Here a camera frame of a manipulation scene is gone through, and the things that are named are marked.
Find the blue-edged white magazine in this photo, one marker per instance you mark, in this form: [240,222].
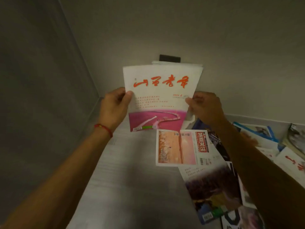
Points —
[259,134]

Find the orange and pink cover magazine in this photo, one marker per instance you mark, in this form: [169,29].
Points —
[178,147]

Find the person's left thumb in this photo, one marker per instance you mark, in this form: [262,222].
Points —
[127,98]

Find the grey photo cover magazine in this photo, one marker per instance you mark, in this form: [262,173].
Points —
[295,139]

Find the black wall plate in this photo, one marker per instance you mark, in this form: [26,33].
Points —
[169,58]

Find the person's left hand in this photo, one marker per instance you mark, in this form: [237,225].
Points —
[112,109]

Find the white magazine with pink photo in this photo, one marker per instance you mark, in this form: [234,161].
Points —
[159,92]

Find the person's right hand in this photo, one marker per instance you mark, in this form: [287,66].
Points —
[208,108]

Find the dark blue cover magazine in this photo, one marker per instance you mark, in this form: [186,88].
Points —
[218,143]

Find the white magazine with red lettering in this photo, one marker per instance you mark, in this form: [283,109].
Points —
[289,164]

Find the person's right thumb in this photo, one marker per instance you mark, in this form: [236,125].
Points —
[191,102]

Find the purple landscape cover magazine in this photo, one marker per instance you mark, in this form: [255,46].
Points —
[209,188]

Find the person's left forearm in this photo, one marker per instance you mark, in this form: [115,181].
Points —
[62,178]

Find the black and white cover magazine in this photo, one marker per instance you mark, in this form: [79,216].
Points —
[240,219]

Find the person's right forearm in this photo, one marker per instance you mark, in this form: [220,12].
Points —
[262,178]

